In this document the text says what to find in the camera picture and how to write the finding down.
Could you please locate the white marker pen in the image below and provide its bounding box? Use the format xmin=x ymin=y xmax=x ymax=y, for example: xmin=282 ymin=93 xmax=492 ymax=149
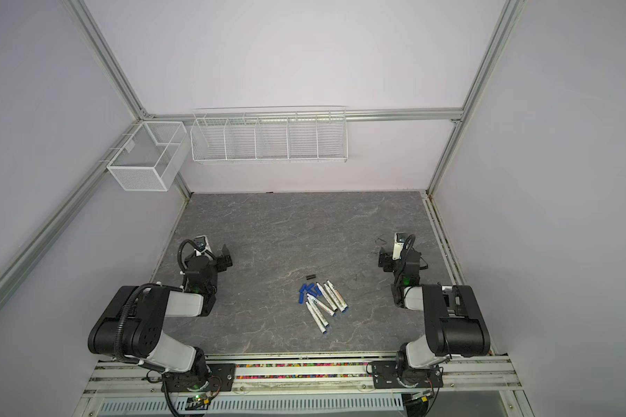
xmin=305 ymin=302 xmax=327 ymax=335
xmin=325 ymin=281 xmax=348 ymax=312
xmin=307 ymin=295 xmax=336 ymax=316
xmin=316 ymin=283 xmax=337 ymax=312

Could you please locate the blue pen cap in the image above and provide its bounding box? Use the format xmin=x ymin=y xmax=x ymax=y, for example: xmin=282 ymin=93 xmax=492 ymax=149
xmin=307 ymin=283 xmax=318 ymax=297
xmin=298 ymin=284 xmax=307 ymax=304

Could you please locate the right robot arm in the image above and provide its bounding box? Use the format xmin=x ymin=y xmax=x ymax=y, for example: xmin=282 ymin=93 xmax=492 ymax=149
xmin=378 ymin=250 xmax=490 ymax=387

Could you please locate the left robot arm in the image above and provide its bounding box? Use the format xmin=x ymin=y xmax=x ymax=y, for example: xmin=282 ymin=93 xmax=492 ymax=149
xmin=87 ymin=236 xmax=233 ymax=392

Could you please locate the white mesh box basket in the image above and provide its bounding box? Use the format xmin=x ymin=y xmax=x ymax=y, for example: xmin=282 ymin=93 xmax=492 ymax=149
xmin=108 ymin=122 xmax=191 ymax=192

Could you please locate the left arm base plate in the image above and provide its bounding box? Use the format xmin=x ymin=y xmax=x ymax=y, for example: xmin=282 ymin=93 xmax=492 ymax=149
xmin=162 ymin=362 xmax=236 ymax=393

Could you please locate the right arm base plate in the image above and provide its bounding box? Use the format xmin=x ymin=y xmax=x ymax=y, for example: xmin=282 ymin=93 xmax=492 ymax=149
xmin=365 ymin=360 xmax=443 ymax=389

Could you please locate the white wire wall basket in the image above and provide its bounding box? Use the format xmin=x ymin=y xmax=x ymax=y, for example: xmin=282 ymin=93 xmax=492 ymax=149
xmin=191 ymin=106 xmax=349 ymax=163

